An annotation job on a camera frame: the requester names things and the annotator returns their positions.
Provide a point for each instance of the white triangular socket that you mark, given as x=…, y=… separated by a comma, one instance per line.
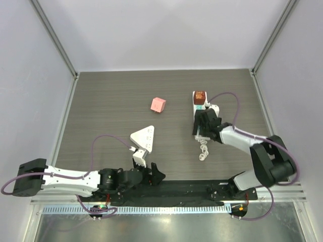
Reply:
x=144, y=138

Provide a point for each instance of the white slotted cable duct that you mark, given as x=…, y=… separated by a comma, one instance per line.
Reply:
x=77, y=209

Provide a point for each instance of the aluminium frame post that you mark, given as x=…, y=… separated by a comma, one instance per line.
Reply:
x=53, y=36
x=282, y=20

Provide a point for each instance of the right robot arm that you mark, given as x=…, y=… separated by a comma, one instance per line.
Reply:
x=271, y=161

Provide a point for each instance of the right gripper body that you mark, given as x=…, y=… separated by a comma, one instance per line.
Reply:
x=205, y=123

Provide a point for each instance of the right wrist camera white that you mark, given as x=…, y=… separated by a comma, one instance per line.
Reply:
x=214, y=107

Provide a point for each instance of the left aluminium frame post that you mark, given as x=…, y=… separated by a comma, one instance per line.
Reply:
x=53, y=36

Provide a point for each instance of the pink cube plug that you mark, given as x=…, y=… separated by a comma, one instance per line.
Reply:
x=158, y=105

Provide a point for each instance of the red-brown plug adapter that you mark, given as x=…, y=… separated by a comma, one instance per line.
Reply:
x=199, y=97

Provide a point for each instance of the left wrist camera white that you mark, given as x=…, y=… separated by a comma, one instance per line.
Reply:
x=139, y=155

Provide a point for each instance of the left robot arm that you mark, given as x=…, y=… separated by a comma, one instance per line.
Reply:
x=35, y=176

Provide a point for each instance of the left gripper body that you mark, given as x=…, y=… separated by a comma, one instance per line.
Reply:
x=147, y=177

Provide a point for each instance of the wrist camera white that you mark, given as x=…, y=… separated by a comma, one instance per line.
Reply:
x=214, y=107
x=139, y=155

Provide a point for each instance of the white power strip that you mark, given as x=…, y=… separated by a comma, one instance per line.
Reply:
x=199, y=108

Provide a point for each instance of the right aluminium frame post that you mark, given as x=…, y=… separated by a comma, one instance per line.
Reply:
x=282, y=20

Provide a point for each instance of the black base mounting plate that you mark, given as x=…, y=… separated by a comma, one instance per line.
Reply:
x=177, y=193

